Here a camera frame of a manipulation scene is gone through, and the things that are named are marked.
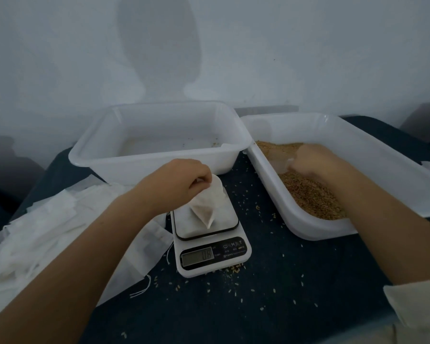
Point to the clear plastic scoop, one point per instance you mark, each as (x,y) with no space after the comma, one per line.
(279,162)

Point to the pile of white bags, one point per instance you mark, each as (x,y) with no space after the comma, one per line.
(36,240)

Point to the person's right forearm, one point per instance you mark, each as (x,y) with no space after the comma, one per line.
(387,225)

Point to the white mesh bag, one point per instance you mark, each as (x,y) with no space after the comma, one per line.
(206,207)

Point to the person's left forearm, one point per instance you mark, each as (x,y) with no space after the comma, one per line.
(64,276)

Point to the white plastic tub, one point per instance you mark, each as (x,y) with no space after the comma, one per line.
(158,164)

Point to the person's left hand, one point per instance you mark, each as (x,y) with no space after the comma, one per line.
(172,184)

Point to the white tray of grain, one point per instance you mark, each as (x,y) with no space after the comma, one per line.
(387,168)

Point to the person's right hand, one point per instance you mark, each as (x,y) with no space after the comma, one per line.
(315,162)

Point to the brown grain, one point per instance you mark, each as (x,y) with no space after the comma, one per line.
(308,200)

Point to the white digital kitchen scale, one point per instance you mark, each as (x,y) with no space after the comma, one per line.
(211,254)

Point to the white sleeve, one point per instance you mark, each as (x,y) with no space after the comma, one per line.
(419,304)

